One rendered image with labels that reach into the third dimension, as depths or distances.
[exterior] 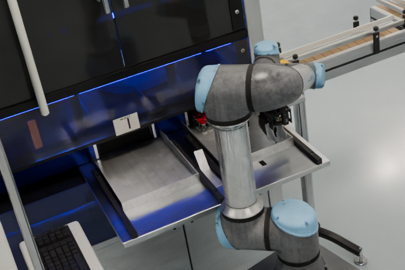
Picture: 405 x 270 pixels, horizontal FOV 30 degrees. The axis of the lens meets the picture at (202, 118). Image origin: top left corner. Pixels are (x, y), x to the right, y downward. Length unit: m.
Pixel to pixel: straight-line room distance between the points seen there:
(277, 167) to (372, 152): 1.65
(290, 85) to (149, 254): 1.19
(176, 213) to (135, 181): 0.23
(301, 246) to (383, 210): 1.66
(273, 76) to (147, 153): 0.90
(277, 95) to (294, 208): 0.36
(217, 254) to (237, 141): 1.13
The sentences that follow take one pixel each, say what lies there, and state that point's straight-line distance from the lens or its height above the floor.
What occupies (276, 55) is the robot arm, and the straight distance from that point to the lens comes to 2.27.
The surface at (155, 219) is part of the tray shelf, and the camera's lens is 2.28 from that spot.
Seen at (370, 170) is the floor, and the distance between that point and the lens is 3.89.
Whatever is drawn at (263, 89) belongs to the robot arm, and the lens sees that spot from 1.76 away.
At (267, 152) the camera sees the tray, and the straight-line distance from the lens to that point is 2.45.
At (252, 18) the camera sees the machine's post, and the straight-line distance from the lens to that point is 2.55.
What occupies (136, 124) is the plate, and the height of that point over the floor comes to 1.01.
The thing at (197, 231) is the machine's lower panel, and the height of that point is 0.48.
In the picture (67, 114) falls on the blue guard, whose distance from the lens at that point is 2.42.
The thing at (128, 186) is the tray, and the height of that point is 0.88.
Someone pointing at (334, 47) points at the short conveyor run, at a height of 0.96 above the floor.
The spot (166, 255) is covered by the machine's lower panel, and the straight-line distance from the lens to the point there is 2.84.
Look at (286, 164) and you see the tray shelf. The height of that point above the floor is 0.88.
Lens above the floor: 2.25
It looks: 30 degrees down
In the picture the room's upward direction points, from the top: 10 degrees counter-clockwise
